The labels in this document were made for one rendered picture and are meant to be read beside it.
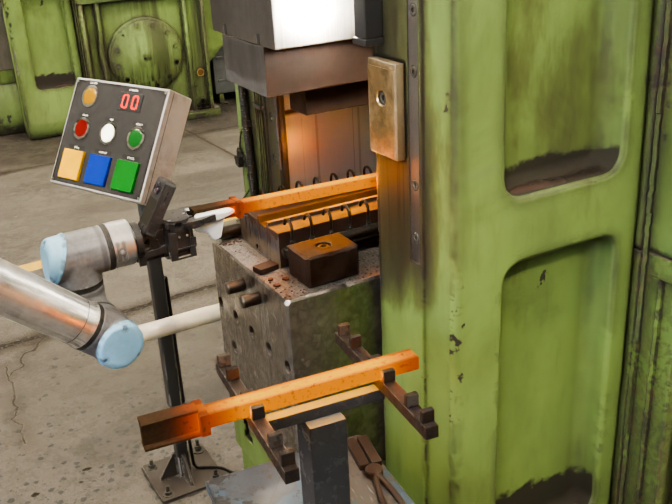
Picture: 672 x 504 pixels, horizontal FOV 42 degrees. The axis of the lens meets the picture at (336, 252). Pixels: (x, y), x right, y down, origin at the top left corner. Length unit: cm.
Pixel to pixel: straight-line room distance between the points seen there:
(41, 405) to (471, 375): 196
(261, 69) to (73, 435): 171
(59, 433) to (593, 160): 203
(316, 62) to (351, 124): 41
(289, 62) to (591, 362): 86
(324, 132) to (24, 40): 461
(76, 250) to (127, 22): 494
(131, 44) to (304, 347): 499
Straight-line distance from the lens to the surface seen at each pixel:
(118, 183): 218
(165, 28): 660
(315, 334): 173
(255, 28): 169
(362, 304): 176
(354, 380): 134
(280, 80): 170
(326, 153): 209
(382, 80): 154
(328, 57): 174
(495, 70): 145
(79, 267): 169
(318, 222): 182
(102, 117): 229
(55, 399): 328
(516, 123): 158
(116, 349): 161
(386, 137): 156
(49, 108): 661
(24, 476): 294
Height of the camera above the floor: 166
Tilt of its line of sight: 23 degrees down
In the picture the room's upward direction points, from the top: 3 degrees counter-clockwise
